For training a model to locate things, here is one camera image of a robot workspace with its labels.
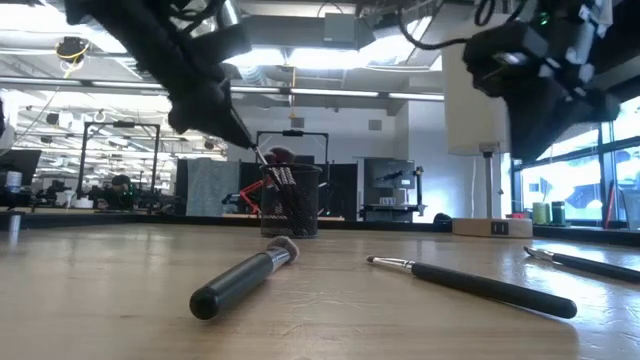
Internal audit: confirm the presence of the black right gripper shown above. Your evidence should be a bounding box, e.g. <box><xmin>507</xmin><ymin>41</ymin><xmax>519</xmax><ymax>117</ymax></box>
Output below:
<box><xmin>499</xmin><ymin>27</ymin><xmax>622</xmax><ymax>164</ymax></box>

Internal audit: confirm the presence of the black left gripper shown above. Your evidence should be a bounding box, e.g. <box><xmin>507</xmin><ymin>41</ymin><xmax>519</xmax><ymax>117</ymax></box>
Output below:
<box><xmin>149</xmin><ymin>34</ymin><xmax>255</xmax><ymax>150</ymax></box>

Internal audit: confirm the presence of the black mesh pencil cup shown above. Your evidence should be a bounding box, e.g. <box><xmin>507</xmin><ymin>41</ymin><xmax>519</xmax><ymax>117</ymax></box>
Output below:
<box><xmin>258</xmin><ymin>163</ymin><xmax>322</xmax><ymax>239</ymax></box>

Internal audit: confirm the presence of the black angled makeup brush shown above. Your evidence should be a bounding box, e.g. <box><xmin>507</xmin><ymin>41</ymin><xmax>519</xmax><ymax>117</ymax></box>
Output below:
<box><xmin>523</xmin><ymin>245</ymin><xmax>640</xmax><ymax>284</ymax></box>

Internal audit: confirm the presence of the thick black powder brush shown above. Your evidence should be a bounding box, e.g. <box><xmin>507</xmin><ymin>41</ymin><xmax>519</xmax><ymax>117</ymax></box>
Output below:
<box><xmin>188</xmin><ymin>235</ymin><xmax>301</xmax><ymax>322</ymax></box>

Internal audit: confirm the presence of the long thin black makeup brush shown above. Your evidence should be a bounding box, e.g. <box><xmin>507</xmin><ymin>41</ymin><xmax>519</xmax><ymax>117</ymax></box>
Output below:
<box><xmin>366</xmin><ymin>255</ymin><xmax>579</xmax><ymax>320</ymax></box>

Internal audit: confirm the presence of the grey partition panel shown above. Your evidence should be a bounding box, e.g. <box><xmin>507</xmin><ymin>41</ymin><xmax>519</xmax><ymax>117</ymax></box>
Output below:
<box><xmin>185</xmin><ymin>159</ymin><xmax>241</xmax><ymax>218</ymax></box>

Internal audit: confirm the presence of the red pole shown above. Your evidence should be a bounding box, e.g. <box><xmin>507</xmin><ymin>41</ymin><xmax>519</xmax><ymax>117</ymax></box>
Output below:
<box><xmin>603</xmin><ymin>179</ymin><xmax>617</xmax><ymax>229</ymax></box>

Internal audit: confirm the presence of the dark green cup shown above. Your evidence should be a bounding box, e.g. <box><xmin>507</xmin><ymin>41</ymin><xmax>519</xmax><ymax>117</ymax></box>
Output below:
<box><xmin>550</xmin><ymin>200</ymin><xmax>568</xmax><ymax>226</ymax></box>

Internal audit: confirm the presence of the light green cup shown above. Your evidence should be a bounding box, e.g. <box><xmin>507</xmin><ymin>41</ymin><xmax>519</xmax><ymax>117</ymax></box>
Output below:
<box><xmin>531</xmin><ymin>201</ymin><xmax>551</xmax><ymax>226</ymax></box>

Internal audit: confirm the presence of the white table lamp wooden base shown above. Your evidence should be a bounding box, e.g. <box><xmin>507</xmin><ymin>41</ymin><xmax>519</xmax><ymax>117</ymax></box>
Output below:
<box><xmin>442</xmin><ymin>42</ymin><xmax>535</xmax><ymax>239</ymax></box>

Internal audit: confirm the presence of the linear ceiling light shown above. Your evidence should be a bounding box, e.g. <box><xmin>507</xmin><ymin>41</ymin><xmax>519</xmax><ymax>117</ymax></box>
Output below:
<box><xmin>229</xmin><ymin>83</ymin><xmax>396</xmax><ymax>99</ymax></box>

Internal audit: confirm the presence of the person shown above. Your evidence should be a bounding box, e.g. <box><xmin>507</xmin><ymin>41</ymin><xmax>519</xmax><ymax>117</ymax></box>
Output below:
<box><xmin>97</xmin><ymin>174</ymin><xmax>136</xmax><ymax>211</ymax></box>

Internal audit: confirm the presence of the black partition panel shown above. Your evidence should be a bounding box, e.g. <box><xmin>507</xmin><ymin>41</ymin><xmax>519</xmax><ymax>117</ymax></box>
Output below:
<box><xmin>238</xmin><ymin>160</ymin><xmax>359</xmax><ymax>219</ymax></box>

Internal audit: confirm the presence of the black 3D printer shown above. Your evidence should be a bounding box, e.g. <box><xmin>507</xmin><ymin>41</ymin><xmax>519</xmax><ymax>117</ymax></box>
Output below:
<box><xmin>360</xmin><ymin>157</ymin><xmax>429</xmax><ymax>223</ymax></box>

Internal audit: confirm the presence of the black computer monitor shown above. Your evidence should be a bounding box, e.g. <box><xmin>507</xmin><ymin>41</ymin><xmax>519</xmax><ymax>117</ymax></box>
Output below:
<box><xmin>0</xmin><ymin>149</ymin><xmax>43</xmax><ymax>189</ymax></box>

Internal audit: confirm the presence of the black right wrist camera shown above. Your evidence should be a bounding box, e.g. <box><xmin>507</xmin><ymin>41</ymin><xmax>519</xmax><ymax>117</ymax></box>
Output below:
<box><xmin>462</xmin><ymin>20</ymin><xmax>549</xmax><ymax>96</ymax></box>

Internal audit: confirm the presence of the tall black frame stand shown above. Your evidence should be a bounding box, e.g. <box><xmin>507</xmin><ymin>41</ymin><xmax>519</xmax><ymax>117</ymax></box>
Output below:
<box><xmin>77</xmin><ymin>121</ymin><xmax>161</xmax><ymax>211</ymax></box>

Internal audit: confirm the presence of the silver ventilation duct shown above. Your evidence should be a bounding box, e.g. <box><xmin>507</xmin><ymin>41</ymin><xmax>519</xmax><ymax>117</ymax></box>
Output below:
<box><xmin>219</xmin><ymin>0</ymin><xmax>249</xmax><ymax>31</ymax></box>

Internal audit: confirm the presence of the yellow ceiling cable reel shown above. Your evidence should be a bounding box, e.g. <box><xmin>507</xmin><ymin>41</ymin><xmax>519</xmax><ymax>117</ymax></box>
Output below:
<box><xmin>54</xmin><ymin>35</ymin><xmax>92</xmax><ymax>79</ymax></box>

